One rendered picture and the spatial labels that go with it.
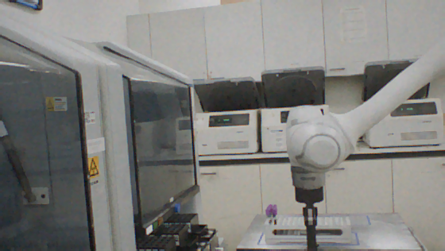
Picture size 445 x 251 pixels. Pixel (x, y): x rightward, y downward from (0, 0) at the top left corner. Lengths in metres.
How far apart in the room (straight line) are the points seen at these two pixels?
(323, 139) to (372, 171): 2.63
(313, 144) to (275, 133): 2.57
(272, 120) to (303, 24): 0.88
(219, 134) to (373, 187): 1.29
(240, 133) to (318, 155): 2.61
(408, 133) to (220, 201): 1.58
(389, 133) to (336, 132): 2.59
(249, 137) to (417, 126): 1.30
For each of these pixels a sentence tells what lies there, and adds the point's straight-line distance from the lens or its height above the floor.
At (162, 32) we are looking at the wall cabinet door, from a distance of 4.00.
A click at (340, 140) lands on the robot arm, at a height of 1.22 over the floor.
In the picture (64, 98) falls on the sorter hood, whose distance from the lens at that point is 0.89.
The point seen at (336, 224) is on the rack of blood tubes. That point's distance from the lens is 1.54.
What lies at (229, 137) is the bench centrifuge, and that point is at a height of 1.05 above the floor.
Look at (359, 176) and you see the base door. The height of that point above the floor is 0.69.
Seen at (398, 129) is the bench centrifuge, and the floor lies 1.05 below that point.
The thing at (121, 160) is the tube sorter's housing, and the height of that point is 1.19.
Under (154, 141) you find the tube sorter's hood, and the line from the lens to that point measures 1.32.
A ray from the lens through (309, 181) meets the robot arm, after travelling 1.11.
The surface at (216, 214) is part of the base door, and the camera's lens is 3.64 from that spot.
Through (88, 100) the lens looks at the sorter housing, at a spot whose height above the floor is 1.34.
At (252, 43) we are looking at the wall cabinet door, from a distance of 3.79.
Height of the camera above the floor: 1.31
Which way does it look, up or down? 3 degrees down
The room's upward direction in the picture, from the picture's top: 4 degrees counter-clockwise
